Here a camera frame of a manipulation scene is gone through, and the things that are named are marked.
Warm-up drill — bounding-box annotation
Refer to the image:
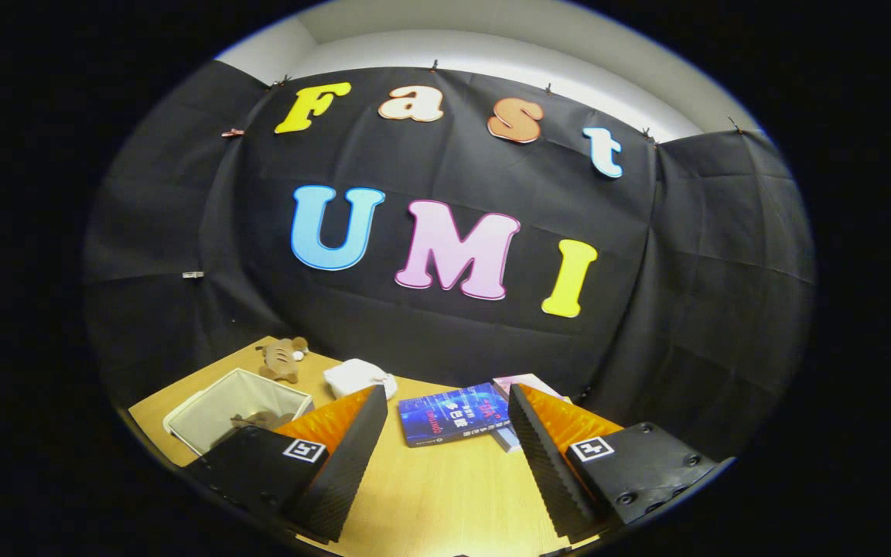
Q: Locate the pink and white book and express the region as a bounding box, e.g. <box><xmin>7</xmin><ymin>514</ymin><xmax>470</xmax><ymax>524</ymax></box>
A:
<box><xmin>491</xmin><ymin>374</ymin><xmax>571</xmax><ymax>404</ymax></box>

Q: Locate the black backdrop cloth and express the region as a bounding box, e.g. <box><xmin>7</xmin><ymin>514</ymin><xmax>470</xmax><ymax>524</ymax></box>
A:
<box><xmin>82</xmin><ymin>60</ymin><xmax>816</xmax><ymax>465</ymax></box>

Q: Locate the brown striped plush toy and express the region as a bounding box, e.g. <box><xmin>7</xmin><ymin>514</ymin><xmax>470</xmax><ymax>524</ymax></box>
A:
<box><xmin>254</xmin><ymin>336</ymin><xmax>310</xmax><ymax>385</ymax></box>

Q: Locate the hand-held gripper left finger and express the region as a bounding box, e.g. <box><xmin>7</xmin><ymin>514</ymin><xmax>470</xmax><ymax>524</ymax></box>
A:
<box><xmin>183</xmin><ymin>384</ymin><xmax>389</xmax><ymax>545</ymax></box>

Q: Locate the white plush toy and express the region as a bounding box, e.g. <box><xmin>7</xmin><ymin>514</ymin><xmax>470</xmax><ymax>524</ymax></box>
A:
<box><xmin>323</xmin><ymin>358</ymin><xmax>399</xmax><ymax>402</ymax></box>

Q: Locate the cream fabric storage box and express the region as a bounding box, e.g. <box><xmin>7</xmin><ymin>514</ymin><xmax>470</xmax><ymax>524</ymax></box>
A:
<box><xmin>162</xmin><ymin>367</ymin><xmax>316</xmax><ymax>458</ymax></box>

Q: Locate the blue cover book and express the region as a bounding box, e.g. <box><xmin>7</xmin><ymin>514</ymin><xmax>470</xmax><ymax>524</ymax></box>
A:
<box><xmin>397</xmin><ymin>382</ymin><xmax>513</xmax><ymax>449</ymax></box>

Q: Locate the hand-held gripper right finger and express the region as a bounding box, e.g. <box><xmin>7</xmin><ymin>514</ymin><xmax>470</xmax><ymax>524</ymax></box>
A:
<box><xmin>507</xmin><ymin>383</ymin><xmax>734</xmax><ymax>545</ymax></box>

